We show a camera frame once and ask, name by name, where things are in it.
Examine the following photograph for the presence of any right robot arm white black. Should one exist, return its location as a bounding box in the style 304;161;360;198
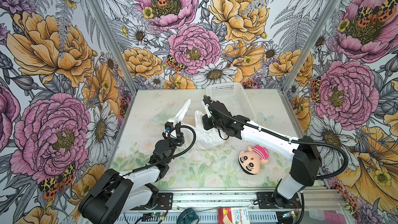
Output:
202;96;321;208

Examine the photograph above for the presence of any cartoon boy plush doll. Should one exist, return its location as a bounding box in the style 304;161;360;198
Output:
238;145;269;175

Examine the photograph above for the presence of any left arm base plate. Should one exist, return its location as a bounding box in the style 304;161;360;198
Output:
148;192;174;210

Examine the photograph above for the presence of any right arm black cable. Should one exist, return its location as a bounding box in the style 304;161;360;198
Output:
205;97;349;224

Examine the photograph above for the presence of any pink item in clear box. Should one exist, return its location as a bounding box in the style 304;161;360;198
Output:
308;208;347;224

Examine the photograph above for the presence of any red bandage box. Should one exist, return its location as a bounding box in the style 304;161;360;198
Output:
218;207;250;224

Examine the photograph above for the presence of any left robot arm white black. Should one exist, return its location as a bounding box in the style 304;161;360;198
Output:
78;122;195;224

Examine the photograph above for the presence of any teal tape roll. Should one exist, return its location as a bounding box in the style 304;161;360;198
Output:
176;208;200;224

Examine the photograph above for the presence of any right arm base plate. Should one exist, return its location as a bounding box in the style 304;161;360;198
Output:
253;191;302;209

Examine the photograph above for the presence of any translucent white plastic bag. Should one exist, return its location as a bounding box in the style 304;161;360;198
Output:
152;99;227;149

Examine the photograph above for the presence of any white plastic mesh basket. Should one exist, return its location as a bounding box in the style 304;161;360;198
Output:
205;83;256;121

